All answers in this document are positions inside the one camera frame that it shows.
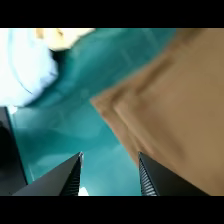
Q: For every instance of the light blue garment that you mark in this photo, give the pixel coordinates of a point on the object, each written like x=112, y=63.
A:
x=25, y=66

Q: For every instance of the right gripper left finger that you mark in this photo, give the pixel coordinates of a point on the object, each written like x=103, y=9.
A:
x=63, y=180

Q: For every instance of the tan garment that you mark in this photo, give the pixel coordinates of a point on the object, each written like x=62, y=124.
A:
x=176, y=110

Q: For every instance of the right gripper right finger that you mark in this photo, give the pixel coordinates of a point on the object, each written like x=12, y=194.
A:
x=163, y=181

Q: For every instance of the cream garment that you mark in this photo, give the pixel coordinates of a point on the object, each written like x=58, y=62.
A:
x=63, y=38

